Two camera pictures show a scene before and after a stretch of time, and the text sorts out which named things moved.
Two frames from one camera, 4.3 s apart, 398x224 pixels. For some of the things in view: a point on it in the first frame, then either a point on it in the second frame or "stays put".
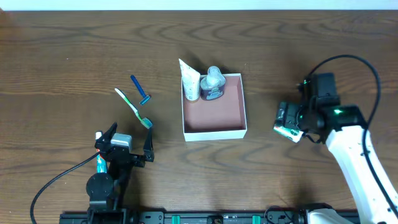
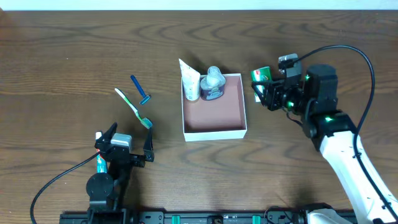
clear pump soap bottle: (212, 86) stays put
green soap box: (294, 135) -> (263, 74)
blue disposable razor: (147, 98) stays put
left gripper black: (132, 157) stays put
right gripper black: (283, 115) -> (273, 95)
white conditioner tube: (191, 81) stays put
